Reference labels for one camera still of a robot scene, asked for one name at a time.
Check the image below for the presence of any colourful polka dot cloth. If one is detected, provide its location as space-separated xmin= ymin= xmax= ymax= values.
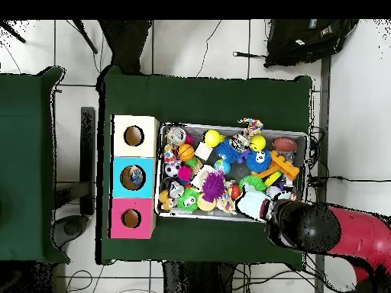
xmin=216 ymin=194 xmax=239 ymax=214

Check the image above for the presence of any mint green knitted cloth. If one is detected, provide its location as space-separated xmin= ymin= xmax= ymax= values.
xmin=234 ymin=185 xmax=273 ymax=222

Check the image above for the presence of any wooden box with three holes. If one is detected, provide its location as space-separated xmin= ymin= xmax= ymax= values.
xmin=109 ymin=114 xmax=160 ymax=240

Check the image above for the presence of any clear mesh bin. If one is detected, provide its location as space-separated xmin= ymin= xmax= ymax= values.
xmin=155 ymin=121 xmax=309 ymax=224

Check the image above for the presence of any small orange basketball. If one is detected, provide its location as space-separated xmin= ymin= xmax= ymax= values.
xmin=177 ymin=143 xmax=196 ymax=162

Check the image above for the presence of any purple spiky ball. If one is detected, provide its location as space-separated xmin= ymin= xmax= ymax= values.
xmin=202 ymin=170 xmax=227 ymax=202

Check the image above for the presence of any blue fuzzy toy with eyes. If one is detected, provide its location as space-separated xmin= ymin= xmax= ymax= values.
xmin=245 ymin=149 xmax=273 ymax=173

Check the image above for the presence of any dark green table cloth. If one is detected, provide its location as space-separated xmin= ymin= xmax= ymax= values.
xmin=97 ymin=65 xmax=314 ymax=266
xmin=0 ymin=66 xmax=67 ymax=265

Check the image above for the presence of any orange plastic building block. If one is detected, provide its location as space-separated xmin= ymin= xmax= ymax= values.
xmin=259 ymin=150 xmax=300 ymax=184

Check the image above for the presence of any small brown football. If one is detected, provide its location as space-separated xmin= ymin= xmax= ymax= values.
xmin=272 ymin=137 xmax=299 ymax=154

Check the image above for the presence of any black backpack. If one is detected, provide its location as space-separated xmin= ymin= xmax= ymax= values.
xmin=263 ymin=19 xmax=360 ymax=68

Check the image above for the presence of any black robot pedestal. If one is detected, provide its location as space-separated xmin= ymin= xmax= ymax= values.
xmin=160 ymin=261 xmax=245 ymax=293

